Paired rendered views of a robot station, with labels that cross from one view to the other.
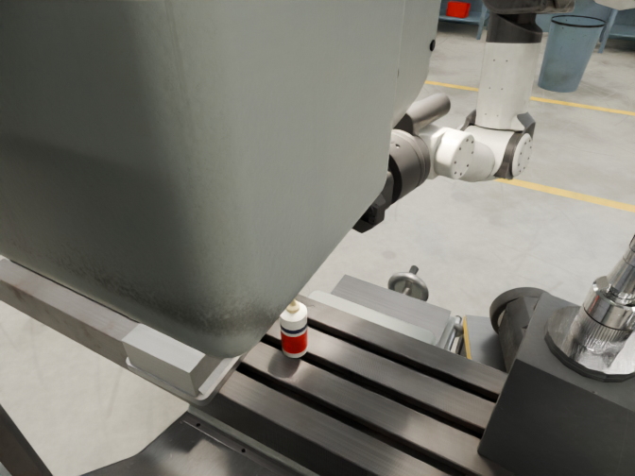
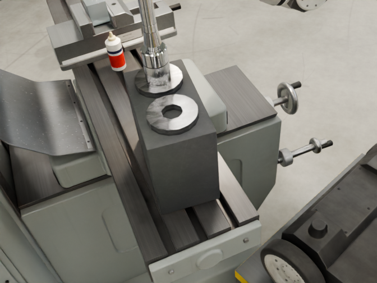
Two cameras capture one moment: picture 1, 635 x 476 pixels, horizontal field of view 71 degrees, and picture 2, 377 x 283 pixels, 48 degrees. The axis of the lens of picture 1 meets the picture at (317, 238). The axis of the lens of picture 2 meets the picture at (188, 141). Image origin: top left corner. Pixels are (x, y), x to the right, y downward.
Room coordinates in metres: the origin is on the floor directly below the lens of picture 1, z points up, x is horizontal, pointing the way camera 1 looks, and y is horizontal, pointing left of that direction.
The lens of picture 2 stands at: (-0.12, -0.76, 1.65)
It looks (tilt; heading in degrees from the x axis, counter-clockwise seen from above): 46 degrees down; 44
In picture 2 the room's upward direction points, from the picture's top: 7 degrees counter-clockwise
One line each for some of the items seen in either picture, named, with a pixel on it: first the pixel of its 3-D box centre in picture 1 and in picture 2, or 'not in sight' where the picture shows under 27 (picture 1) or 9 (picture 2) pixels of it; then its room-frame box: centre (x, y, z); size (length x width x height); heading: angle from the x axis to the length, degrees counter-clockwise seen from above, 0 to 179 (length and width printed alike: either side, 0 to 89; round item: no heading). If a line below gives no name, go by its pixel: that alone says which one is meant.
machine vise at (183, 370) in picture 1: (231, 284); (110, 23); (0.54, 0.14, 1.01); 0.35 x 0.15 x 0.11; 153
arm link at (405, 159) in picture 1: (364, 182); not in sight; (0.50, -0.06, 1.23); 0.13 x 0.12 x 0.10; 47
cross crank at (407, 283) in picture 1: (403, 297); (278, 101); (0.87, -0.23, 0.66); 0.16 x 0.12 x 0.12; 152
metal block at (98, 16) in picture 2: not in sight; (95, 9); (0.51, 0.16, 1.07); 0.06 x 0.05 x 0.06; 63
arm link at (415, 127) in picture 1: (420, 144); not in sight; (0.57, -0.14, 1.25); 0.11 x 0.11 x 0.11; 47
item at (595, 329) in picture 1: (606, 318); (156, 65); (0.30, -0.28, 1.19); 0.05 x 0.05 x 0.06
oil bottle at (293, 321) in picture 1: (293, 324); (114, 50); (0.45, 0.04, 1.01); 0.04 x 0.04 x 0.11
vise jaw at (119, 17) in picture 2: not in sight; (116, 9); (0.56, 0.13, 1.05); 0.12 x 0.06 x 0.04; 63
